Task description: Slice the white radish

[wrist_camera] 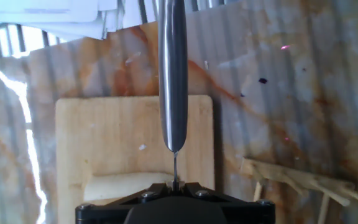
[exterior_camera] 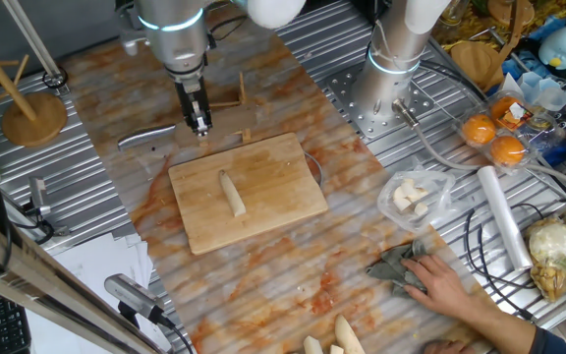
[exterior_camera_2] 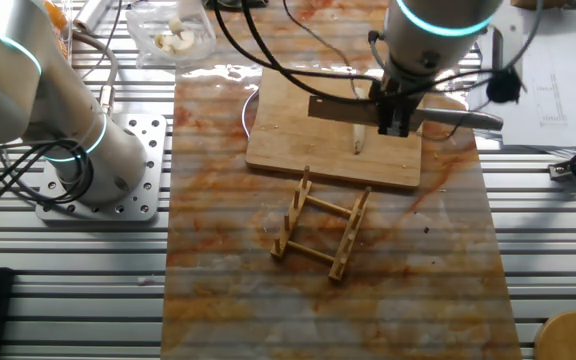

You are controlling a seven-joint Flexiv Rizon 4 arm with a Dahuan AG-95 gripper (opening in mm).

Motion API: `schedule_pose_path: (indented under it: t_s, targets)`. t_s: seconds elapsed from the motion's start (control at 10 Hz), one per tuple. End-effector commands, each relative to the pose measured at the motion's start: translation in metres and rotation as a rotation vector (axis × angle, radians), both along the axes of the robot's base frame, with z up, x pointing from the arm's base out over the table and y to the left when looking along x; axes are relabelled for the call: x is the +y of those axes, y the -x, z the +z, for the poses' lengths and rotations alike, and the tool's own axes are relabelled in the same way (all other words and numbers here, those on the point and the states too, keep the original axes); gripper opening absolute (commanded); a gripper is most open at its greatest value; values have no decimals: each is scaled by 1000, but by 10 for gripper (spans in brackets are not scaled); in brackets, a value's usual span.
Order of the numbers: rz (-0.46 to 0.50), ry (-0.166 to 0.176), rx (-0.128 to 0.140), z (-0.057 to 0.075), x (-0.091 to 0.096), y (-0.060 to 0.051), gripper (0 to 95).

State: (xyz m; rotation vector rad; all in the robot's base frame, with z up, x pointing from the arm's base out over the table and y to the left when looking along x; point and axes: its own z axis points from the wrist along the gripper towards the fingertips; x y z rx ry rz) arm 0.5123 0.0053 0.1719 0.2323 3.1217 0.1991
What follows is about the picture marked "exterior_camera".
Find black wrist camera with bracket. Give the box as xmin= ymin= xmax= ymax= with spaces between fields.
xmin=115 ymin=2 xmax=142 ymax=57

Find grey hose with connector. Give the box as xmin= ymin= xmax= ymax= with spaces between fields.
xmin=391 ymin=97 xmax=566 ymax=196

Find clear plastic fruit container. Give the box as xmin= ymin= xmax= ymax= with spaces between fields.
xmin=454 ymin=89 xmax=566 ymax=177

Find silver camera on mount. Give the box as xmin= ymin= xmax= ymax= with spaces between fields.
xmin=104 ymin=273 xmax=167 ymax=325

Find blue plush toy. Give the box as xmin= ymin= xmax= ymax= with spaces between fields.
xmin=538 ymin=25 xmax=566 ymax=70

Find person left hand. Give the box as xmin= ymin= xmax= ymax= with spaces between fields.
xmin=423 ymin=339 xmax=479 ymax=354

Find clear plastic cups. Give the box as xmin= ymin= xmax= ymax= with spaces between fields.
xmin=517 ymin=72 xmax=566 ymax=112

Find black camera cable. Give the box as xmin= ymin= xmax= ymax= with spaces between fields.
xmin=157 ymin=314 xmax=196 ymax=354

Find wooden mug tree stand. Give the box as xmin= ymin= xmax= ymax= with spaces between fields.
xmin=0 ymin=0 xmax=70 ymax=148

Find person right hand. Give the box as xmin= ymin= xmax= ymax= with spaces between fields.
xmin=399 ymin=254 xmax=483 ymax=324

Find person right forearm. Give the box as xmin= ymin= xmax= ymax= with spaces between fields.
xmin=459 ymin=292 xmax=566 ymax=354

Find large peeled white radish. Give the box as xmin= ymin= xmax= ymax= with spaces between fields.
xmin=334 ymin=314 xmax=367 ymax=354

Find glass jar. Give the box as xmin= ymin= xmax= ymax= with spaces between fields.
xmin=439 ymin=0 xmax=467 ymax=27

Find white pole stand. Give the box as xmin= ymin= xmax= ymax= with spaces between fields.
xmin=1 ymin=0 xmax=70 ymax=91

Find aluminium frame beam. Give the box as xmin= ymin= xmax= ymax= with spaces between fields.
xmin=0 ymin=208 xmax=166 ymax=354

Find long white radish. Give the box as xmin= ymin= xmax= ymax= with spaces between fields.
xmin=218 ymin=169 xmax=248 ymax=218

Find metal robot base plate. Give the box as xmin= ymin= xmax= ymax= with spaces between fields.
xmin=324 ymin=63 xmax=436 ymax=141

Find orange marble pattern mat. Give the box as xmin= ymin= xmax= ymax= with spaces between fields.
xmin=59 ymin=0 xmax=508 ymax=354

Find white plastic film roll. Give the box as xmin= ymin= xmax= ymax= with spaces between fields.
xmin=477 ymin=165 xmax=535 ymax=271

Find metal clamp bracket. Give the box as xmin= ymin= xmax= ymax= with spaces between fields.
xmin=24 ymin=175 xmax=71 ymax=246

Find thin black cable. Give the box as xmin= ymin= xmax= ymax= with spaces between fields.
xmin=463 ymin=202 xmax=545 ymax=322

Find grey cloth rag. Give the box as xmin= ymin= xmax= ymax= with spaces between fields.
xmin=365 ymin=239 xmax=431 ymax=299

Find bag of vegetable scraps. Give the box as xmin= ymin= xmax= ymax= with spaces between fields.
xmin=526 ymin=215 xmax=566 ymax=312

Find clear plastic bag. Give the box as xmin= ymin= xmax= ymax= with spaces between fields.
xmin=375 ymin=164 xmax=457 ymax=235

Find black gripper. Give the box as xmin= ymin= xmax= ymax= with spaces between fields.
xmin=173 ymin=73 xmax=214 ymax=138

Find white paper stack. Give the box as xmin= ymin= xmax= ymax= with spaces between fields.
xmin=26 ymin=231 xmax=176 ymax=354

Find wooden round base stand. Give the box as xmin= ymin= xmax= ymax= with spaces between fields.
xmin=449 ymin=0 xmax=536 ymax=93

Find wooden cutting board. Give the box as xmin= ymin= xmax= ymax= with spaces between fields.
xmin=167 ymin=131 xmax=330 ymax=256

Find steel handle cleaver knife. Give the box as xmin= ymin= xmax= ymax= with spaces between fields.
xmin=117 ymin=105 xmax=258 ymax=151

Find orange fruit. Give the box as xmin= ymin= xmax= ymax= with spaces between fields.
xmin=488 ymin=135 xmax=527 ymax=167
xmin=461 ymin=113 xmax=497 ymax=147
xmin=489 ymin=95 xmax=523 ymax=124

